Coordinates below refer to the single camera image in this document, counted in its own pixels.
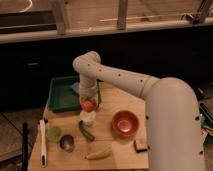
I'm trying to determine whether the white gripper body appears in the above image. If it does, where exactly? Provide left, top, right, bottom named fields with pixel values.
left=79, top=77, right=97, bottom=98

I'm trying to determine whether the red apple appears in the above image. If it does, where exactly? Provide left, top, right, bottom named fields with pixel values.
left=81, top=100, right=95, bottom=112

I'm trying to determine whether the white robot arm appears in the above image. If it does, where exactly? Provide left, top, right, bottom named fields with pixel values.
left=73, top=51, right=205, bottom=171

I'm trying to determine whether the white paper cup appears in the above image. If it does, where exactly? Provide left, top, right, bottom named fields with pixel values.
left=80, top=110, right=96, bottom=126

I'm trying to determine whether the small metal cup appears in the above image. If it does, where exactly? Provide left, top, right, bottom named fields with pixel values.
left=59, top=134, right=74, bottom=152

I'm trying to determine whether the green plastic tray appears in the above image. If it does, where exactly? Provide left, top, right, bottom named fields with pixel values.
left=47, top=76, right=81, bottom=113

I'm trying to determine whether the green cucumber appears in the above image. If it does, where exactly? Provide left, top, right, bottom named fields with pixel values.
left=78, top=121, right=95, bottom=142

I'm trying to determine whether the orange bowl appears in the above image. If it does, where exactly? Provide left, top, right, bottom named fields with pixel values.
left=111, top=110, right=139, bottom=139

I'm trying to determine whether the light green round lid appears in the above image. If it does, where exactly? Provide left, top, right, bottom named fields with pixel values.
left=46, top=127, right=61, bottom=143

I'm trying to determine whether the yellow corn cob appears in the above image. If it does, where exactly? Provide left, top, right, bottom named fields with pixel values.
left=85, top=149, right=112, bottom=160

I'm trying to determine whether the black pole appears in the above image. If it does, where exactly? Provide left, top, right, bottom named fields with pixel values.
left=22, top=123, right=28, bottom=171

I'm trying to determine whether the brown sponge block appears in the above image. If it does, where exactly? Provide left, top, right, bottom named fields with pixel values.
left=134, top=140, right=148, bottom=153

